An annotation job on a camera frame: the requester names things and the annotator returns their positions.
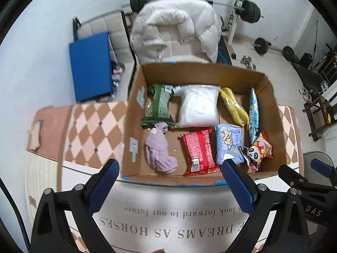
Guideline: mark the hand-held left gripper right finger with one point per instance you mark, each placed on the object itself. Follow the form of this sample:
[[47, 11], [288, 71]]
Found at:
[[237, 187]]

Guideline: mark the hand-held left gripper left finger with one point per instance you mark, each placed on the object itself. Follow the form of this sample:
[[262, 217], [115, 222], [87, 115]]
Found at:
[[105, 185]]

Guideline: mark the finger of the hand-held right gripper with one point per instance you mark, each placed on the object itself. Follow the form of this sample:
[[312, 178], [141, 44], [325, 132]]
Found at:
[[292, 175], [320, 166]]

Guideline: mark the panda print snack packet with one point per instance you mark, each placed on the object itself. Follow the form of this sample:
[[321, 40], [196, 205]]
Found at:
[[259, 150]]

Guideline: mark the blue tissue pack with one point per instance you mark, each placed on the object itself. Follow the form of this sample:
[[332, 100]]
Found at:
[[227, 139]]

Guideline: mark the red snack packet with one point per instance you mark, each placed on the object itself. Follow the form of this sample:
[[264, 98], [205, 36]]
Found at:
[[198, 150]]

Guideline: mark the purple cloth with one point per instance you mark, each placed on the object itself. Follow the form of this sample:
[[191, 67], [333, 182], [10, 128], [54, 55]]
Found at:
[[158, 150]]

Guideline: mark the light blue snack packet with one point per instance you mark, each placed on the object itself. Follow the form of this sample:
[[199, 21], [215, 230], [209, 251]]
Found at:
[[254, 113]]

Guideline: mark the clear packet of yellow cloth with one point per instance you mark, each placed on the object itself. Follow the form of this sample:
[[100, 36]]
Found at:
[[231, 102]]

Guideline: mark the white cotton clear bag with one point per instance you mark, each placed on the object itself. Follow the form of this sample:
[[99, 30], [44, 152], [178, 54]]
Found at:
[[197, 108]]

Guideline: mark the green towel packet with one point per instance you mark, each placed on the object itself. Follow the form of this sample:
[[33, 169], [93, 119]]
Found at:
[[158, 105]]

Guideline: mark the cardboard box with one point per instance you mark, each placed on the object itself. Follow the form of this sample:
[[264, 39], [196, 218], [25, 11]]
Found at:
[[200, 73]]

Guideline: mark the dark wooden chair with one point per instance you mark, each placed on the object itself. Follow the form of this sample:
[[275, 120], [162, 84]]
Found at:
[[320, 116]]

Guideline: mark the beige ribbed mat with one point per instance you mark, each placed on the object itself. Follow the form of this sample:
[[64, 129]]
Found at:
[[39, 179]]

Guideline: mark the white shoe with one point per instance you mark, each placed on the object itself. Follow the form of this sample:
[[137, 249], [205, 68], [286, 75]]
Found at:
[[302, 91], [307, 97]]

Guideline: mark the checkered printed table cover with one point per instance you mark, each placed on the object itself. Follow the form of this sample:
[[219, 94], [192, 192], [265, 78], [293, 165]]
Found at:
[[171, 216]]

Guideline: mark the cardboard piece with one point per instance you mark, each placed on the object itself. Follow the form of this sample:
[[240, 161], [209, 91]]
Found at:
[[35, 137]]

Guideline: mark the black low bench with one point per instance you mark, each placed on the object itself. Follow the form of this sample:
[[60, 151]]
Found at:
[[308, 76]]

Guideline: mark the black exercise machine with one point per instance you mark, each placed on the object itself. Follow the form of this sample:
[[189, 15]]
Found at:
[[326, 60]]

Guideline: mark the black speaker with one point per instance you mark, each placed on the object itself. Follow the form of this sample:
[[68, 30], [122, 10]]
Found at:
[[306, 60]]

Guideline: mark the blue foam pad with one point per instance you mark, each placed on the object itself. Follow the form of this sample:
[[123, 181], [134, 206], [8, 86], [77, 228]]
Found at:
[[89, 66]]

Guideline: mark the black weight bench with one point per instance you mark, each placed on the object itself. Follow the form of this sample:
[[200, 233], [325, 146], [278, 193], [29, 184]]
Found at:
[[223, 54]]

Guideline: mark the short barbell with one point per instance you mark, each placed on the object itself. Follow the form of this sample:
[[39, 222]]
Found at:
[[260, 44]]

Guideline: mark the beige padded folding bench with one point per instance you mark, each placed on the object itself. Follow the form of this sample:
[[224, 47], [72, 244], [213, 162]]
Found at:
[[115, 29]]

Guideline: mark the white down jacket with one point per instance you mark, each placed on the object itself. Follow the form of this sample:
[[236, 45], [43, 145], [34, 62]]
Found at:
[[173, 31]]

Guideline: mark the long barbell with black plates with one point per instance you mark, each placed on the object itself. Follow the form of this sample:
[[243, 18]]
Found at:
[[250, 10]]

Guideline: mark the white door frame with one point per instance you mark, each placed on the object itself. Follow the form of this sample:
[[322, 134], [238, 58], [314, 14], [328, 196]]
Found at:
[[302, 31]]

